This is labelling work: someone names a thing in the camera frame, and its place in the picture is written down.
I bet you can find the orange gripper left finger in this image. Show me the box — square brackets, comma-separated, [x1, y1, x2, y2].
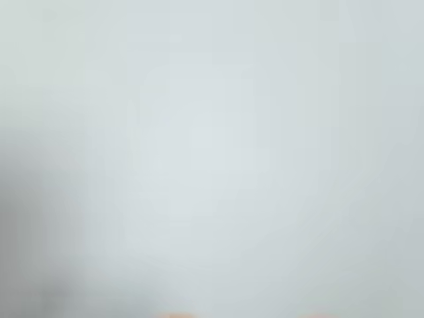
[154, 310, 200, 318]

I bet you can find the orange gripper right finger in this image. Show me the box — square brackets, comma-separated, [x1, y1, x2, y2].
[295, 311, 338, 318]

